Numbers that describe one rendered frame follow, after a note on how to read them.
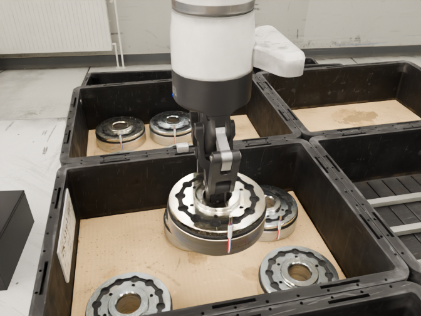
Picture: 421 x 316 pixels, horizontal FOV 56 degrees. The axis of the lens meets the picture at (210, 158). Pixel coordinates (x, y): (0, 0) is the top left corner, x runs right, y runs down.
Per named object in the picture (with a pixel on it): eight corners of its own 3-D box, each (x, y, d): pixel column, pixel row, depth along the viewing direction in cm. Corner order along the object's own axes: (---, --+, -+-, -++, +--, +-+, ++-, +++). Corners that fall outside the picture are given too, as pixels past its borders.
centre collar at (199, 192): (198, 217, 39) (198, 212, 38) (190, 186, 43) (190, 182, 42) (246, 210, 40) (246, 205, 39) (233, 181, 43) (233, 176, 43)
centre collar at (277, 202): (256, 217, 60) (256, 214, 60) (245, 197, 64) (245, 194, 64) (285, 211, 61) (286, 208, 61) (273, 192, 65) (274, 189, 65)
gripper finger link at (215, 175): (210, 149, 34) (204, 180, 39) (213, 167, 33) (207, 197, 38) (240, 146, 35) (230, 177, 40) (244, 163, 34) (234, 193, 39)
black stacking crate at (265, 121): (74, 222, 66) (59, 167, 60) (84, 135, 91) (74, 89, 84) (295, 192, 73) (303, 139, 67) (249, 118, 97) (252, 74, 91)
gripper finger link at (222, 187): (208, 168, 40) (208, 207, 43) (214, 186, 38) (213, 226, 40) (222, 167, 40) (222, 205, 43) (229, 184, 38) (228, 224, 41)
